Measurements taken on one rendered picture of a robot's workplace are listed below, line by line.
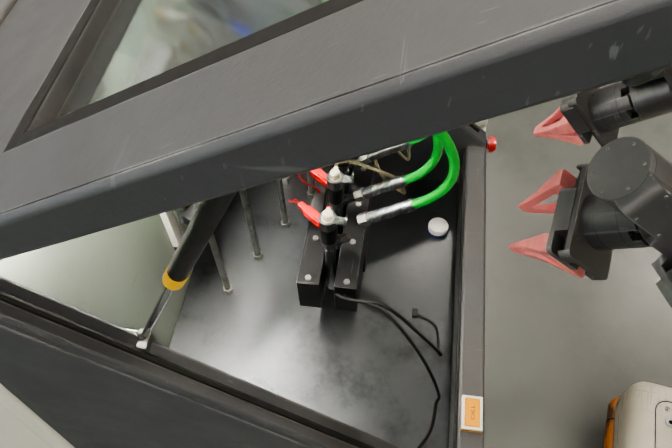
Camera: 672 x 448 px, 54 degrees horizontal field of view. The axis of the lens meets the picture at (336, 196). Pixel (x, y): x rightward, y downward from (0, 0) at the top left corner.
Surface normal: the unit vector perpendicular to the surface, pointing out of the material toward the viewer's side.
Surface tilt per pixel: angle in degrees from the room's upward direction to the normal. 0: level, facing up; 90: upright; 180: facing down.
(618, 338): 0
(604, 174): 49
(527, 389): 0
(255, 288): 0
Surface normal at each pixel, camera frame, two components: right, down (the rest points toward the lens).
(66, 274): 0.99, 0.09
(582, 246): 0.58, -0.11
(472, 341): -0.03, -0.60
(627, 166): -0.77, -0.40
